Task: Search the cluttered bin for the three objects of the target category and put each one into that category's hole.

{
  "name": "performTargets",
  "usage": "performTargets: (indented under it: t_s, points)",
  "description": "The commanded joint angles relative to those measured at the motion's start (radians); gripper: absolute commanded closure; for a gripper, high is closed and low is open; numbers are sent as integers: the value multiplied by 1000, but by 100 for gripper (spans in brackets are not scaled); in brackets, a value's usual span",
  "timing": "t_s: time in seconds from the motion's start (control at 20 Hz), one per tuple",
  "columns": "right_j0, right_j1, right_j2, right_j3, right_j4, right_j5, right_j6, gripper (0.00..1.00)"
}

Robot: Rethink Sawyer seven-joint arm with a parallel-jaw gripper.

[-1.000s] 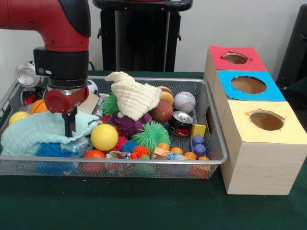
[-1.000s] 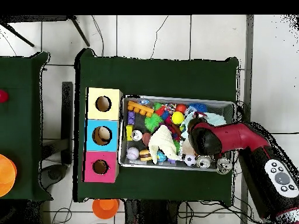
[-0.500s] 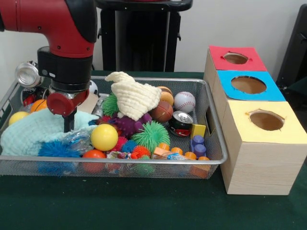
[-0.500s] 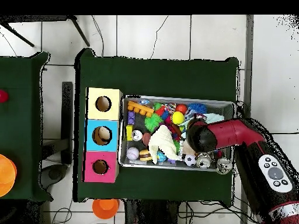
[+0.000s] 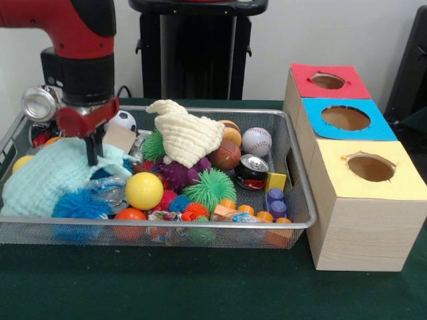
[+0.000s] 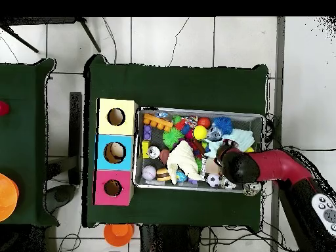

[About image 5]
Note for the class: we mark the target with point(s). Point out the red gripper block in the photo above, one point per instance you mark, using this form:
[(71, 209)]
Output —
[(83, 123)]

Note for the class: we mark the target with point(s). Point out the mint green cloth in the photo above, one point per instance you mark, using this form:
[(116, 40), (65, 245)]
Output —
[(43, 180)]

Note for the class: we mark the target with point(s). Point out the crushed silver drink can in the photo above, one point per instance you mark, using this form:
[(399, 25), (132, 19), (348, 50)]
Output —
[(36, 105)]

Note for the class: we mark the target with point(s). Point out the cream waffle cloth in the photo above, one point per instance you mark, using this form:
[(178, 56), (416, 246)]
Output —
[(190, 136)]

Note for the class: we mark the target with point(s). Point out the shallow clear mesh bin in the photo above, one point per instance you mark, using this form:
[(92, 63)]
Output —
[(166, 233)]

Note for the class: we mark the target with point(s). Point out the wooden three-hole box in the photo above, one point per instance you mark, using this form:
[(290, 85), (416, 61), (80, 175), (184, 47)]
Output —
[(360, 233)]

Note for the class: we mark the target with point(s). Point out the black white soccer ball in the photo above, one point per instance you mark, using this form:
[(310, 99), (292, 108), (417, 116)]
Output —
[(126, 120)]

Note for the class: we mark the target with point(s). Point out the green spiky ball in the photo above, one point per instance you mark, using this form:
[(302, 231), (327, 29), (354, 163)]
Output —
[(153, 146), (210, 188)]

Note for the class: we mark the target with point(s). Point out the blue spiky ball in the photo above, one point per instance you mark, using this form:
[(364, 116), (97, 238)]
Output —
[(80, 205)]

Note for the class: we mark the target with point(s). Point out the smooth yellow ball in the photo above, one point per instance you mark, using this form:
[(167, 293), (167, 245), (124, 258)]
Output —
[(144, 191)]

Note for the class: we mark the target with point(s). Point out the yellow tennis ball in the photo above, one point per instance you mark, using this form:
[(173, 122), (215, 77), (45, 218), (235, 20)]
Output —
[(20, 163)]

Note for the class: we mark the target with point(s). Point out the brown football toy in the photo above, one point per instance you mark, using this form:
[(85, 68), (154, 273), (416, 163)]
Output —
[(225, 155)]

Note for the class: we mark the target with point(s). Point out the white baseball toy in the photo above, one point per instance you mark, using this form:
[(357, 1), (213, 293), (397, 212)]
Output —
[(257, 141)]

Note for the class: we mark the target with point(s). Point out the dark green table cloth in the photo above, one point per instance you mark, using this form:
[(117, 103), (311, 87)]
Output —
[(200, 286)]

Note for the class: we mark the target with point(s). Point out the black upright stand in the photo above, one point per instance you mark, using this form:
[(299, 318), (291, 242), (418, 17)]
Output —
[(410, 66)]

